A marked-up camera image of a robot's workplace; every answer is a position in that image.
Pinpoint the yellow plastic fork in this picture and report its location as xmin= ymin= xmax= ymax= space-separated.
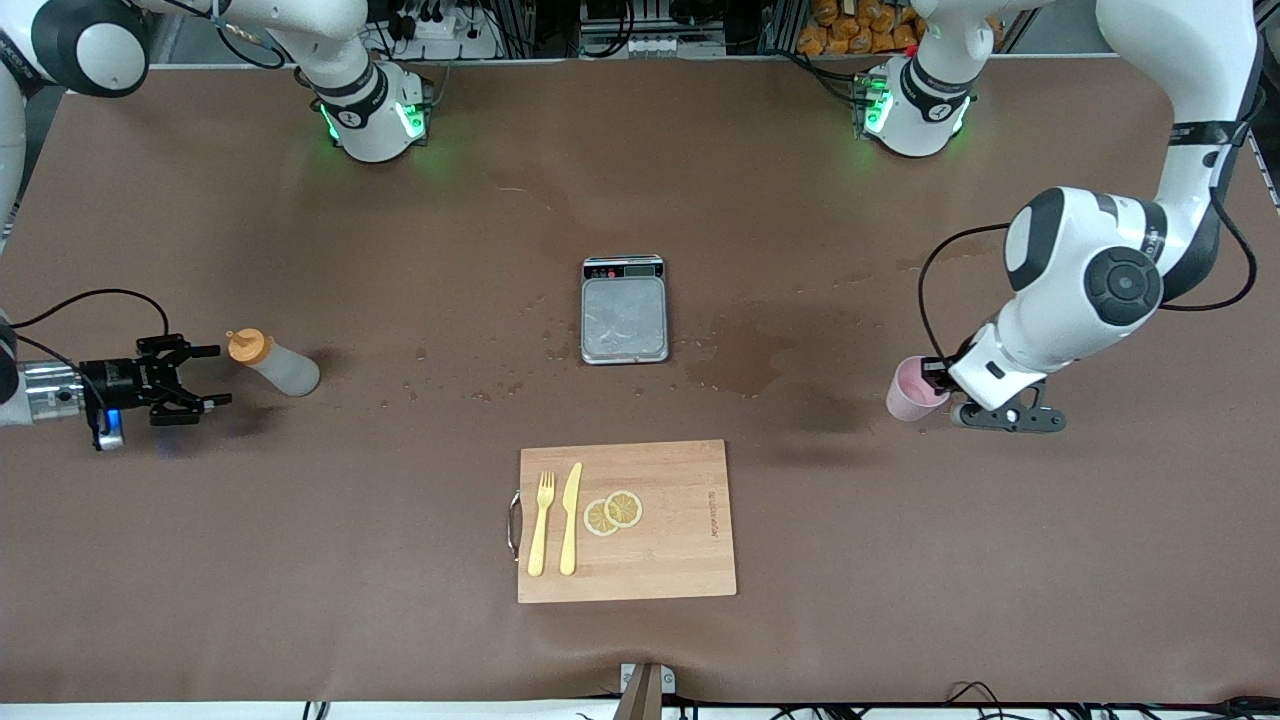
xmin=527 ymin=471 xmax=556 ymax=578

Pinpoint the white power strip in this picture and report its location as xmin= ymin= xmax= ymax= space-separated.
xmin=395 ymin=0 xmax=501 ymax=61

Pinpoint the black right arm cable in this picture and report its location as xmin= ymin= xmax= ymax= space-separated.
xmin=0 ymin=289 xmax=171 ymax=401

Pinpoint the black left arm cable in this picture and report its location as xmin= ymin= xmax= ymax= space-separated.
xmin=917 ymin=185 xmax=1258 ymax=361

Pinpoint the translucent squeeze bottle orange cap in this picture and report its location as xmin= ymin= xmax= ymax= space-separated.
xmin=227 ymin=328 xmax=322 ymax=398

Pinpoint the steel digital kitchen scale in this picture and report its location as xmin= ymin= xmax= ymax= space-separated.
xmin=581 ymin=255 xmax=671 ymax=366

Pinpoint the long black cable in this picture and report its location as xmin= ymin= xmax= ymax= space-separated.
xmin=665 ymin=683 xmax=1280 ymax=720

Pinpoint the black white electronics box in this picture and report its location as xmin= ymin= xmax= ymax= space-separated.
xmin=578 ymin=0 xmax=728 ymax=58

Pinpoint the pink plastic cup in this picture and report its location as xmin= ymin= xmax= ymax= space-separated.
xmin=886 ymin=356 xmax=952 ymax=423

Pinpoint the wooden cutting board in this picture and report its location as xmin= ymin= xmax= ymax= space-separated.
xmin=507 ymin=439 xmax=739 ymax=605

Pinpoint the metal mounting bracket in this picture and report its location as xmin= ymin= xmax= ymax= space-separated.
xmin=615 ymin=662 xmax=678 ymax=720

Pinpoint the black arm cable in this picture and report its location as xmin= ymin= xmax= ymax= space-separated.
xmin=917 ymin=185 xmax=1258 ymax=361
xmin=0 ymin=289 xmax=171 ymax=401

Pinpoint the brown table mat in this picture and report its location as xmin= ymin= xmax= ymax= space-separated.
xmin=0 ymin=55 xmax=1280 ymax=706

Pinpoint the yellow plastic knife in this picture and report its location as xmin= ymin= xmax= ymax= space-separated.
xmin=559 ymin=461 xmax=584 ymax=577

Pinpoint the orange packaged goods pile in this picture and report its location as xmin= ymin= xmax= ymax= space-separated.
xmin=797 ymin=0 xmax=931 ymax=58

